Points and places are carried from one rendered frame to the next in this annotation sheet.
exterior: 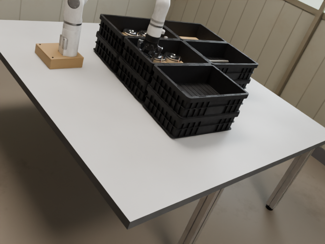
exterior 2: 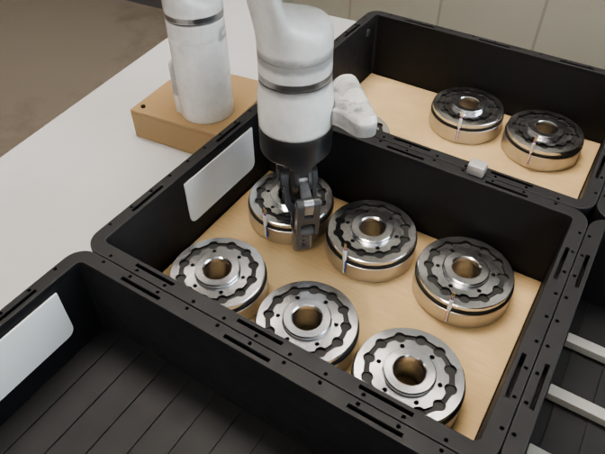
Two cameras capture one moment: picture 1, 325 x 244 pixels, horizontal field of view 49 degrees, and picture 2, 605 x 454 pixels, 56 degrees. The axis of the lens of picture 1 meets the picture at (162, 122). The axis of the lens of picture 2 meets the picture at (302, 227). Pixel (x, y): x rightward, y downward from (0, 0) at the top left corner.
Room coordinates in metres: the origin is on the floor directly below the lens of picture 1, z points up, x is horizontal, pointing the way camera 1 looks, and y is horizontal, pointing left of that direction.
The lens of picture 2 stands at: (1.69, -0.27, 1.32)
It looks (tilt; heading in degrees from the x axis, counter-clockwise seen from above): 45 degrees down; 76
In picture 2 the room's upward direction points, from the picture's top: straight up
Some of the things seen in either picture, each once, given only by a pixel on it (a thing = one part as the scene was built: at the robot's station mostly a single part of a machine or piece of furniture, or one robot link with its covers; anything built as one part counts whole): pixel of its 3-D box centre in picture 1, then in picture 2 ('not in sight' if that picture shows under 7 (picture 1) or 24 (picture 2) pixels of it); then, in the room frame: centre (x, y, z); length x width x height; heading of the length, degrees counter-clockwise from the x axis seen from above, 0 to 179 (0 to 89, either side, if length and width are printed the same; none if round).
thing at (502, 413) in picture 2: (168, 52); (342, 237); (1.82, 0.10, 0.92); 0.40 x 0.30 x 0.02; 134
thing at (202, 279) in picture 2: not in sight; (217, 269); (1.69, 0.13, 0.86); 0.05 x 0.05 x 0.01
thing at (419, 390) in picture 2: not in sight; (409, 371); (1.85, -0.03, 0.86); 0.05 x 0.05 x 0.01
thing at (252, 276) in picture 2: not in sight; (218, 273); (1.69, 0.13, 0.86); 0.10 x 0.10 x 0.01
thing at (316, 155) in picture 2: (151, 41); (295, 152); (1.79, 0.20, 0.95); 0.08 x 0.08 x 0.09
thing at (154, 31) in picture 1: (155, 27); (313, 91); (1.81, 0.20, 1.02); 0.11 x 0.09 x 0.06; 178
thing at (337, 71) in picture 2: (138, 36); (448, 128); (2.03, 0.31, 0.87); 0.40 x 0.30 x 0.11; 134
